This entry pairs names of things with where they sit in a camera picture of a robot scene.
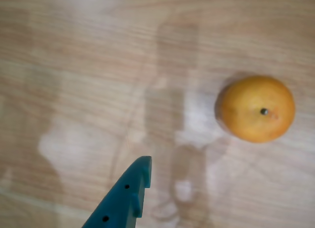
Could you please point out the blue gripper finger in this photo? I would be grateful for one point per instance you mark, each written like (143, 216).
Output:
(123, 196)

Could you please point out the yellowish orange with dark stem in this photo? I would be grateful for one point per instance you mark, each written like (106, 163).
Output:
(256, 109)

